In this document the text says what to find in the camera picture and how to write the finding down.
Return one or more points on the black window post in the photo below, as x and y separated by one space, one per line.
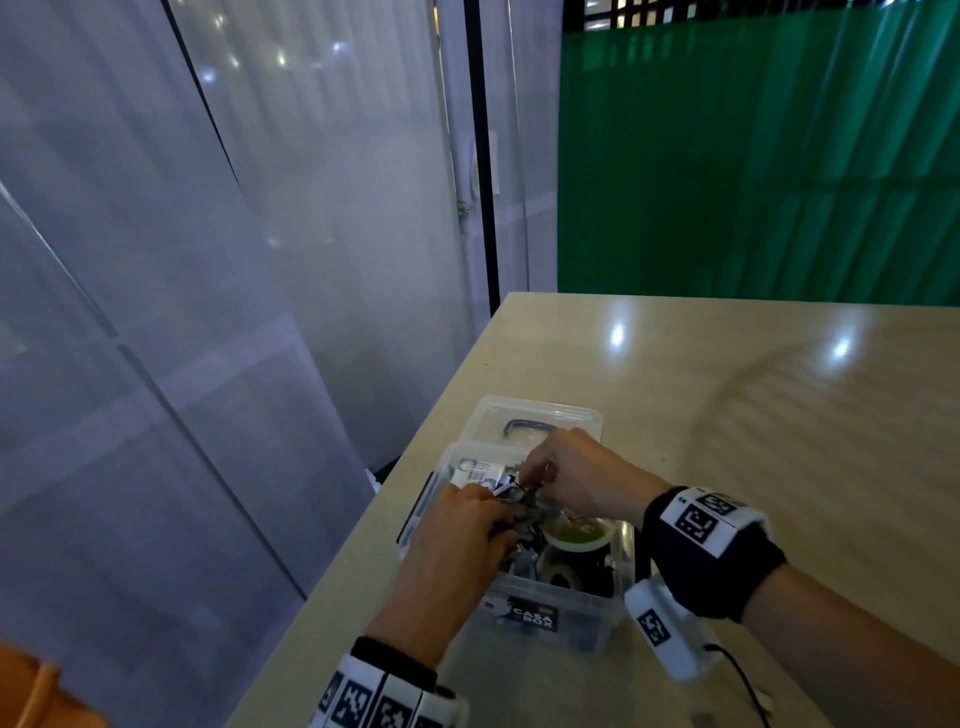
483 150

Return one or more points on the green curtain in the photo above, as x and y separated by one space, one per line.
750 150

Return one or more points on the transparent storage box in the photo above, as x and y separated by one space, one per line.
578 608

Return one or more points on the transparent box lid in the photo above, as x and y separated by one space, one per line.
495 417

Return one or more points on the person's right hand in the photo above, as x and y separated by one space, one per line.
600 477

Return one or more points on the orange chair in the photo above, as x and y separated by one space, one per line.
30 690

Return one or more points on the black metal railing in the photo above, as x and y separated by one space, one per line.
750 9

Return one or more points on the small clear tape roll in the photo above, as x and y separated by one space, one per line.
570 573

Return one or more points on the small white staple box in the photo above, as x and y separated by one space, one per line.
477 473

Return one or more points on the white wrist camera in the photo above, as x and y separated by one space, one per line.
660 627

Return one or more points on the person's left hand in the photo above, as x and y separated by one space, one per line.
450 563

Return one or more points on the person's right forearm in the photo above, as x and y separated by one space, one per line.
855 645

